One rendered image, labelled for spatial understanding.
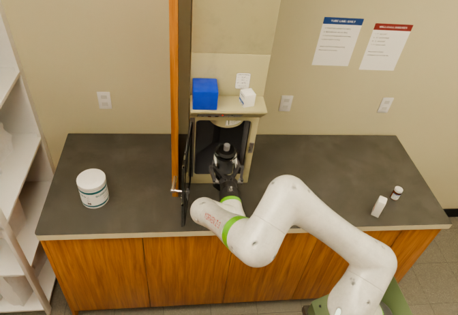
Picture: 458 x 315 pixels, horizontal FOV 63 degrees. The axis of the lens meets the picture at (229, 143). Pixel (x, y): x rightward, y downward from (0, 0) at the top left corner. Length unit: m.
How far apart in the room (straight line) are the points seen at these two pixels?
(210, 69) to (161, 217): 0.76
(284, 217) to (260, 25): 0.76
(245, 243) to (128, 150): 1.29
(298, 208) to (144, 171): 1.17
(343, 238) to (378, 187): 1.09
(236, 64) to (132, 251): 1.07
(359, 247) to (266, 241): 0.32
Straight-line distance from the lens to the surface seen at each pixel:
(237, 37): 1.50
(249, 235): 1.05
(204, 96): 1.50
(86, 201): 1.92
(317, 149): 2.34
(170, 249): 2.00
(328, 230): 1.16
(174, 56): 1.42
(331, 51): 2.15
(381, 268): 1.31
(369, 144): 2.51
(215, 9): 1.44
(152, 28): 1.95
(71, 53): 2.09
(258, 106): 1.59
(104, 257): 2.08
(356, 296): 1.29
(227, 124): 1.76
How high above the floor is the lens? 2.44
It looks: 42 degrees down
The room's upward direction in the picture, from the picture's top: 7 degrees clockwise
